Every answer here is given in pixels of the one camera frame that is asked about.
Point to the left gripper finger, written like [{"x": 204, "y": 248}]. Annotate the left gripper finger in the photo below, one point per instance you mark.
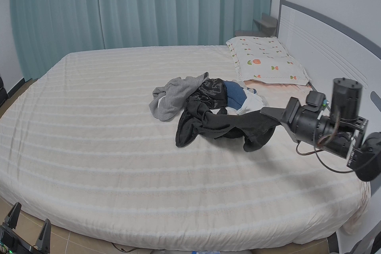
[
  {"x": 44, "y": 236},
  {"x": 12, "y": 217}
]

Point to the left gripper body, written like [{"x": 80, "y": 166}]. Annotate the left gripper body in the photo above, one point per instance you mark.
[{"x": 12, "y": 242}]

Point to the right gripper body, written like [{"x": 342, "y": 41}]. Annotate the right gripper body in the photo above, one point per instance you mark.
[{"x": 306, "y": 127}]

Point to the black T-shirt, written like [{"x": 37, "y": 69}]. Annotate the black T-shirt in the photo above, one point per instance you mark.
[{"x": 226, "y": 124}]

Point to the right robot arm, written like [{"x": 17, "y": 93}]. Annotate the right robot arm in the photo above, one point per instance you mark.
[{"x": 345, "y": 98}]

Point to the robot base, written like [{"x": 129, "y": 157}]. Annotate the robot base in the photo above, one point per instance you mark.
[{"x": 205, "y": 252}]

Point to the bed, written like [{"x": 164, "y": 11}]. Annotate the bed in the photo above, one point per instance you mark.
[{"x": 89, "y": 127}]

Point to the white garment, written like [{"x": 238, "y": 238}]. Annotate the white garment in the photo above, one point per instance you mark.
[{"x": 251, "y": 104}]

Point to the dark blue garment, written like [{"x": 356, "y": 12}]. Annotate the dark blue garment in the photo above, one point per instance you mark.
[{"x": 235, "y": 96}]

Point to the white printed pillow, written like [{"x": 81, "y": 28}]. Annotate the white printed pillow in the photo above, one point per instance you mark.
[{"x": 265, "y": 59}]

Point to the shiny black garment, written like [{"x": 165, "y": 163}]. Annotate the shiny black garment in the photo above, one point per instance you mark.
[{"x": 210, "y": 90}]

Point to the grey bedside table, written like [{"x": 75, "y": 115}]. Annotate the grey bedside table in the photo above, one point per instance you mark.
[{"x": 265, "y": 23}]

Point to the grey garment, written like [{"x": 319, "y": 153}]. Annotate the grey garment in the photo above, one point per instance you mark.
[{"x": 175, "y": 95}]

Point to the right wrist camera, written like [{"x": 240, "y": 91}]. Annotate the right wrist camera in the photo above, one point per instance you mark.
[{"x": 315, "y": 99}]

